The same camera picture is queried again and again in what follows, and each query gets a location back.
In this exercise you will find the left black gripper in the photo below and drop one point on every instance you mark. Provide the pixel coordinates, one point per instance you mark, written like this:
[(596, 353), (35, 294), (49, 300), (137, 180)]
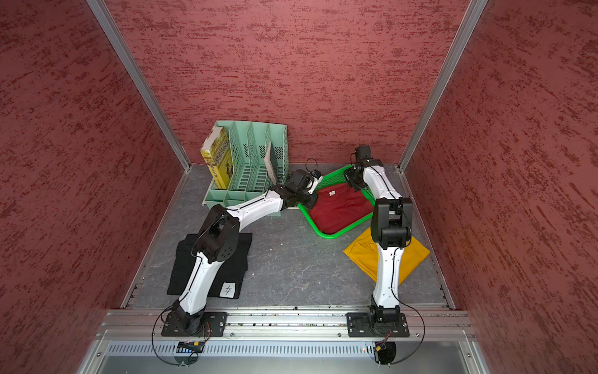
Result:
[(309, 204)]

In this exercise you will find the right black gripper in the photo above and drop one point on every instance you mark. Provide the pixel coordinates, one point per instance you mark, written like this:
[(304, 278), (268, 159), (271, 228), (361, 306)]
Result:
[(349, 173)]

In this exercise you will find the red t-shirt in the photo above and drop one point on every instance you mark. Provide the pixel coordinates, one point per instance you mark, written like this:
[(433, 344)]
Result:
[(338, 206)]

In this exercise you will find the yellow t-shirt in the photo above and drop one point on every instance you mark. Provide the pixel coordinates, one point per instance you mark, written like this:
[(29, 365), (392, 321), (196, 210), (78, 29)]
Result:
[(364, 253)]

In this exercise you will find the black t-shirt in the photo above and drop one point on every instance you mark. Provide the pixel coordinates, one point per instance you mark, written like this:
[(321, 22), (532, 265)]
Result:
[(228, 281)]

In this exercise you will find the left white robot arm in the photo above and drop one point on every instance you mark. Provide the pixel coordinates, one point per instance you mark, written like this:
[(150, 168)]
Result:
[(218, 241)]

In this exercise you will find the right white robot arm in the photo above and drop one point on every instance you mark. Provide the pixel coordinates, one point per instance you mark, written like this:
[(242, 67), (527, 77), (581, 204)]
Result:
[(391, 231)]

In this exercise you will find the thin grey book in organizer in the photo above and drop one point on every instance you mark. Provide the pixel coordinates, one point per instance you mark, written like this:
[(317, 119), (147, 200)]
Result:
[(270, 161)]

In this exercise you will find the mint green file organizer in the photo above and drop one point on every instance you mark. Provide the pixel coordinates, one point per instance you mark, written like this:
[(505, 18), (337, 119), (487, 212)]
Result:
[(248, 141)]

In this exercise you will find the yellow book in organizer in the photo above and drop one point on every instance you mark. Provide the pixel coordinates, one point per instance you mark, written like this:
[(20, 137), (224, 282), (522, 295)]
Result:
[(216, 152)]

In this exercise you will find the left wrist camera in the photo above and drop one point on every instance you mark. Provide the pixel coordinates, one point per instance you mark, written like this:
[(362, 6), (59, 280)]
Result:
[(304, 181)]

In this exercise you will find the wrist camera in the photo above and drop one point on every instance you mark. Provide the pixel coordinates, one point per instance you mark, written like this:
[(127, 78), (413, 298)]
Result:
[(362, 154), (304, 181)]

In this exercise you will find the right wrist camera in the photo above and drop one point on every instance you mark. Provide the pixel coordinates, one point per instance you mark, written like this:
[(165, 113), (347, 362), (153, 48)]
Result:
[(362, 154)]

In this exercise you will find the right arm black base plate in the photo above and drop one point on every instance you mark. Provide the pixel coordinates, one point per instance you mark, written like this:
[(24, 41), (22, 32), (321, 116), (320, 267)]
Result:
[(362, 325)]

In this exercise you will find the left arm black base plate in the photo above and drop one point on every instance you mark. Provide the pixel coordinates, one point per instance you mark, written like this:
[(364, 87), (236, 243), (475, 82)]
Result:
[(215, 323)]

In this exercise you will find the right aluminium corner post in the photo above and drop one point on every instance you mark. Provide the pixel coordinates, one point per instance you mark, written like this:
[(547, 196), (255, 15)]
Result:
[(470, 19)]

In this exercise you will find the aluminium corner post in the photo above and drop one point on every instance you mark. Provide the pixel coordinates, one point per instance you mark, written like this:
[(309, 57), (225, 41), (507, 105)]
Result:
[(110, 28), (470, 19)]

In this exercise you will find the aluminium front rail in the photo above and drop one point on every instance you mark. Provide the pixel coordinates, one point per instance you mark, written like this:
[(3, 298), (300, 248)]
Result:
[(292, 324)]

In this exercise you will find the left aluminium corner post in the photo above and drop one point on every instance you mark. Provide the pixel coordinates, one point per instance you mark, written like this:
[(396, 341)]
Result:
[(110, 28)]

